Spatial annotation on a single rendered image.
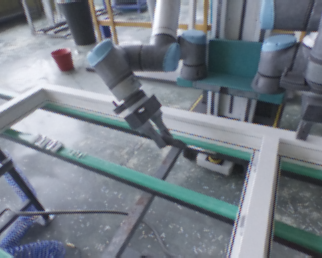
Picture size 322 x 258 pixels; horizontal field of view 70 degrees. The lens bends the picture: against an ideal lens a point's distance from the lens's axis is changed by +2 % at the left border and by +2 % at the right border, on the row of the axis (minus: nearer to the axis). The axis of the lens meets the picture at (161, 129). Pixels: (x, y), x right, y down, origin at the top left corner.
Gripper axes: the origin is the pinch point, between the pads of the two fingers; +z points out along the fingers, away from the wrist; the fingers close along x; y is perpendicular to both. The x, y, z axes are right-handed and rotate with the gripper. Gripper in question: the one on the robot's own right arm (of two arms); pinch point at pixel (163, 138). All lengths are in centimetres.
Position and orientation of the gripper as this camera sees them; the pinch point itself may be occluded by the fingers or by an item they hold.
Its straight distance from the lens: 73.5
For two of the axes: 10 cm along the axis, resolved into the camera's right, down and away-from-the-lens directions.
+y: 6.9, -3.3, -6.5
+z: 5.7, 7.9, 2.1
